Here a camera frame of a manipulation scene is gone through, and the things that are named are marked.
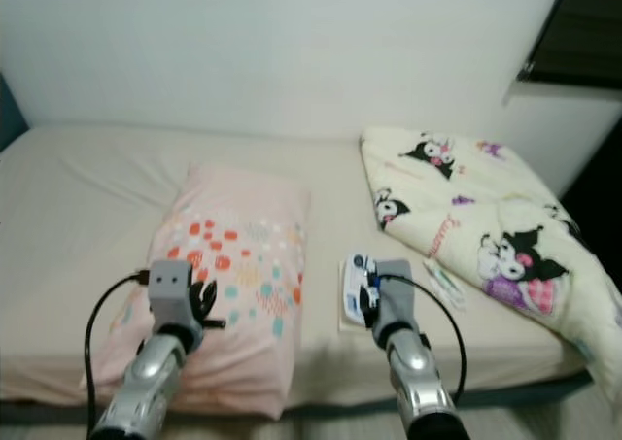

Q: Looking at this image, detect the white blue paperback book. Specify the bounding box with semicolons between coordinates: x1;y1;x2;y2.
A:
342;253;380;326

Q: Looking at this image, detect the white green tube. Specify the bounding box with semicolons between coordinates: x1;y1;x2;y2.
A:
423;256;469;312

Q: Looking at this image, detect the pink pillow with coloured spots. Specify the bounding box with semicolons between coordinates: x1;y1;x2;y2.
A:
80;163;312;422

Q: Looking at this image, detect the beige sheeted bed mattress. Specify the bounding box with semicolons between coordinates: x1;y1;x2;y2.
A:
0;121;589;407

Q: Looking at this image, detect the cream cartoon print blanket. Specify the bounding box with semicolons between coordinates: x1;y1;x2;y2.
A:
360;126;622;422

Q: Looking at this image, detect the white window sill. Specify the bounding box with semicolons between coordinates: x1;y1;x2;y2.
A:
503;79;622;106

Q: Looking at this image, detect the dark window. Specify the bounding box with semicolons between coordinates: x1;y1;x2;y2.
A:
517;0;622;91

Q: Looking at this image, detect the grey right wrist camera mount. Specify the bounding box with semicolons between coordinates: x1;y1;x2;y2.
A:
371;259;417;349

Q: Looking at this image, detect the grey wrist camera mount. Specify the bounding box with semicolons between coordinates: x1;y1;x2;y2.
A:
149;259;195;329
371;259;417;349

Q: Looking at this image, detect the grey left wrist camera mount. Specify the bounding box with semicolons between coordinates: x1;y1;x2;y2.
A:
149;259;195;329

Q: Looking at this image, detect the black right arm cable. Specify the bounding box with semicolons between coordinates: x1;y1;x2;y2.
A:
379;273;469;402

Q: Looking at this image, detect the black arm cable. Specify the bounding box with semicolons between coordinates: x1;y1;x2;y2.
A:
84;270;154;436
379;273;469;402

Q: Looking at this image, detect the dark bed frame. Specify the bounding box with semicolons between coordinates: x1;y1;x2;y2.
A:
0;370;594;426

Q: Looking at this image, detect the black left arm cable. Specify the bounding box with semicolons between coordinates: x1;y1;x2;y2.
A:
84;270;154;436

